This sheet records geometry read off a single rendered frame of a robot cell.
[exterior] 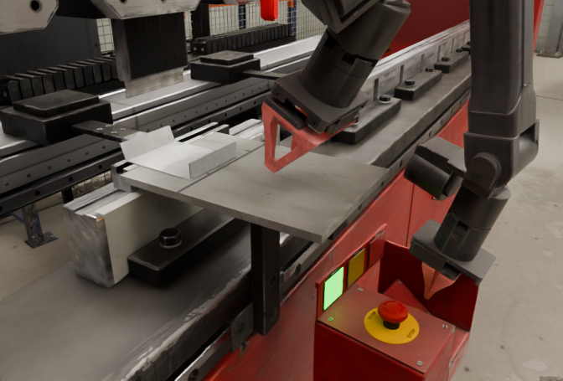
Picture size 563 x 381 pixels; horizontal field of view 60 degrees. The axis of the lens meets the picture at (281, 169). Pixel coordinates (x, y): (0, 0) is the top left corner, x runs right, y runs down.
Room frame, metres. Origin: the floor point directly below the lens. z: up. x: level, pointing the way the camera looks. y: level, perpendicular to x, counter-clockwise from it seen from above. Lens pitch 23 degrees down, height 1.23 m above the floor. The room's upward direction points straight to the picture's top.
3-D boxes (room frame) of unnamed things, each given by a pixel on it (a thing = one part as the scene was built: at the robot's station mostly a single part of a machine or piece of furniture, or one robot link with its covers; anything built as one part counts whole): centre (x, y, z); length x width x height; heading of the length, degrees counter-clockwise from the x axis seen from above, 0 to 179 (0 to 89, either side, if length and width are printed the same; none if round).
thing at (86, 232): (0.65, 0.13, 0.92); 0.39 x 0.06 x 0.10; 149
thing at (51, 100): (0.69, 0.28, 1.01); 0.26 x 0.12 x 0.05; 59
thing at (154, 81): (0.60, 0.16, 1.13); 0.10 x 0.02 x 0.10; 149
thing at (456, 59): (1.78, -0.62, 0.89); 0.30 x 0.05 x 0.03; 149
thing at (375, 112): (1.09, -0.21, 0.89); 0.30 x 0.05 x 0.03; 149
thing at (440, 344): (0.56, -0.17, 0.75); 0.20 x 0.16 x 0.18; 142
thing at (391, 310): (0.52, -0.15, 0.79); 0.04 x 0.04 x 0.04
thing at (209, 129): (0.63, 0.14, 0.99); 0.20 x 0.03 x 0.03; 149
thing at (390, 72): (1.69, -0.49, 0.92); 1.67 x 0.06 x 0.10; 149
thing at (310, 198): (0.53, 0.03, 1.00); 0.26 x 0.18 x 0.01; 59
